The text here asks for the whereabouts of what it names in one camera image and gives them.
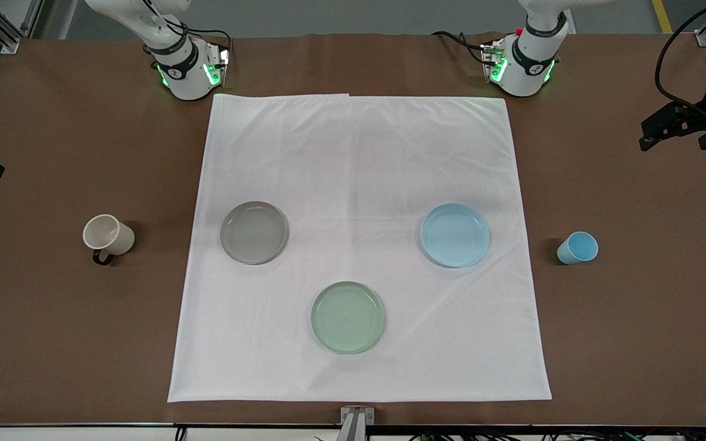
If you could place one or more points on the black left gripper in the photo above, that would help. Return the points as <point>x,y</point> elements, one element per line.
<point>703,114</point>

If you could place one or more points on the blue cup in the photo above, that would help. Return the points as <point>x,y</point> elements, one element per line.
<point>578,248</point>

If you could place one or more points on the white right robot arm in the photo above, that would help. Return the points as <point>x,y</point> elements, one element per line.
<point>184,73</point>

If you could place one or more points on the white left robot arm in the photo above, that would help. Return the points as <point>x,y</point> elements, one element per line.
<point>527,67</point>

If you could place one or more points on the blue plate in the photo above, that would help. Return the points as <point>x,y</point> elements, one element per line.
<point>455,235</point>

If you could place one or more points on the gray plate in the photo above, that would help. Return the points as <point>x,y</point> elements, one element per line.
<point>254,233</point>

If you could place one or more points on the green plate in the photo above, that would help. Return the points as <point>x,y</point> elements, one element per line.
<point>348,317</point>

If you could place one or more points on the white cloth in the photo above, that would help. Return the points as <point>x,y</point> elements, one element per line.
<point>359,245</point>

